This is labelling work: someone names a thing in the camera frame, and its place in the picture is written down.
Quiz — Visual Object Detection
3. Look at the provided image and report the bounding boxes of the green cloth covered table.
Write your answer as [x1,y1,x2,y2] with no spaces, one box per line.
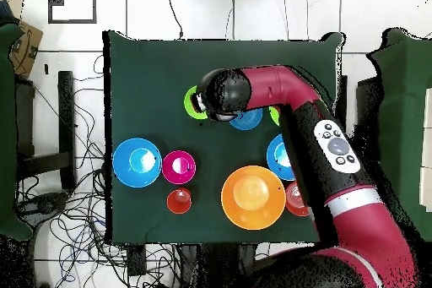
[0,22,33,242]
[367,27,432,242]

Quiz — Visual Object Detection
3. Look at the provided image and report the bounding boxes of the dark green table cloth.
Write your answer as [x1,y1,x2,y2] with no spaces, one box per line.
[102,30,345,245]

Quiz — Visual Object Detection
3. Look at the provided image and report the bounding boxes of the black floor stand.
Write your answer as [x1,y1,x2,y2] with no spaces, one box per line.
[336,73,384,167]
[14,70,77,191]

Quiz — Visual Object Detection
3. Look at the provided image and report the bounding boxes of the black power strip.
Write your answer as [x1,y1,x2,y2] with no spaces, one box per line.
[127,245,148,277]

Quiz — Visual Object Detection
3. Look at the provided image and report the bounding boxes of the black chair base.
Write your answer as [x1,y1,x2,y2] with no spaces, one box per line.
[14,191,70,226]

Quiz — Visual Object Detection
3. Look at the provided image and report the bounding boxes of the small pink bowl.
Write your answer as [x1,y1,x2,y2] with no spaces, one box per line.
[161,149,197,185]

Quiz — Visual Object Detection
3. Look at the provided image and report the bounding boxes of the small green bowl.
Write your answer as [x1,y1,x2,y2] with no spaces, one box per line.
[182,84,209,121]

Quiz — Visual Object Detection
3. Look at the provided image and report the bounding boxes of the large green bowl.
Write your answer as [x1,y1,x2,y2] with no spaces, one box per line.
[268,106,281,127]

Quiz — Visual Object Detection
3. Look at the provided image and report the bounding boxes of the large blue bowl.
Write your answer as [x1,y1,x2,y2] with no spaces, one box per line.
[266,133,297,182]
[111,138,164,188]

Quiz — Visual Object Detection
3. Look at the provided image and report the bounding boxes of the large yellow bowl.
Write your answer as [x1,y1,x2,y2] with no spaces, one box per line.
[220,165,287,231]

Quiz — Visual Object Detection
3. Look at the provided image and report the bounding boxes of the small ribbed blue bowl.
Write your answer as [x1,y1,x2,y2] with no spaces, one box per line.
[229,106,264,131]

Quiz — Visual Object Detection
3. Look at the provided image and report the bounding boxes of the orange cup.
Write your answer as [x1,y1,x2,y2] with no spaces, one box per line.
[166,187,193,215]

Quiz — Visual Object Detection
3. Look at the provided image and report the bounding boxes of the orange bowl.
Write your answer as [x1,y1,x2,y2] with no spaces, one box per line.
[285,180,311,217]

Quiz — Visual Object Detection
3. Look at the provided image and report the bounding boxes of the black floor cable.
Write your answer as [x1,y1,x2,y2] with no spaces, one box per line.
[164,0,184,40]

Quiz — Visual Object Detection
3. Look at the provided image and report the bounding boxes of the cardboard box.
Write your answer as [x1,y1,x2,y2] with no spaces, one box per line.
[8,19,44,80]

